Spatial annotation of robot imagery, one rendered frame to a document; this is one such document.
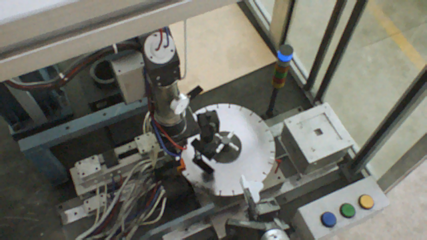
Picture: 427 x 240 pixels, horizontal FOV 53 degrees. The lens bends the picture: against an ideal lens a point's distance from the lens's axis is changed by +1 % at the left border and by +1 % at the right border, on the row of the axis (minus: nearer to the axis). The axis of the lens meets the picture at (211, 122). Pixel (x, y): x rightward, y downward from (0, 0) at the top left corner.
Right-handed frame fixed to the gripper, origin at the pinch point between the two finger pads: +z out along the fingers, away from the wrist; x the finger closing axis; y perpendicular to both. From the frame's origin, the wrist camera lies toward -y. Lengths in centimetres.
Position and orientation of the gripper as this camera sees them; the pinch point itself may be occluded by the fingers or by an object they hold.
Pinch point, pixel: (241, 195)
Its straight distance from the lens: 129.6
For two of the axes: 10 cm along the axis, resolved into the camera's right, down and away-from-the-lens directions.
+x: -1.5, -8.6, -4.8
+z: -2.3, -4.4, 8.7
